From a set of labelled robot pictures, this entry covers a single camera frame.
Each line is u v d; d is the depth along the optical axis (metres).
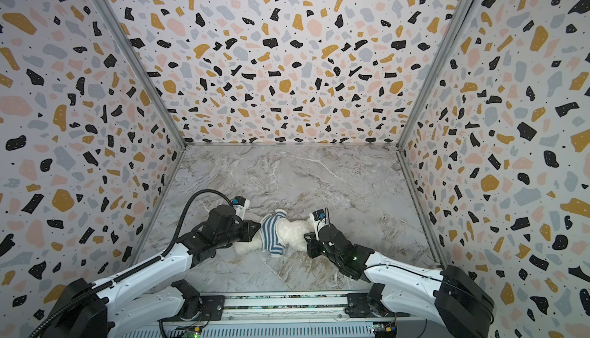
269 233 0.81
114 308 0.43
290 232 0.82
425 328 0.71
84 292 0.42
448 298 0.43
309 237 0.76
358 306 0.74
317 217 0.72
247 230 0.73
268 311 0.74
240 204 0.75
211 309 0.73
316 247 0.72
